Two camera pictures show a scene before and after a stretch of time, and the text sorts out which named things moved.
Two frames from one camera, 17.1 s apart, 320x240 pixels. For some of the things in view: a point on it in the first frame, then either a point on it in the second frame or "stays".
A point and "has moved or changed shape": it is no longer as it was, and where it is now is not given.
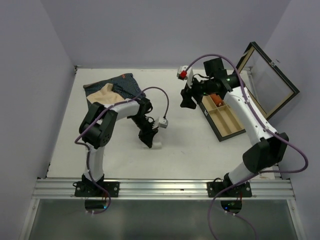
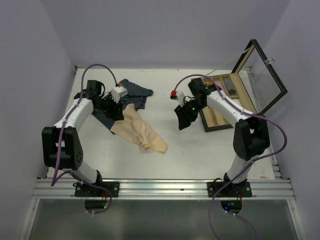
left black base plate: x=90 y=189 stays
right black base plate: x=243 y=190 stays
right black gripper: x=187 y=92 -> x=185 y=117
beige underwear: x=104 y=95 has moved or changed shape
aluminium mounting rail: x=163 y=189 stays
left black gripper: x=147 y=137 -> x=116 y=113
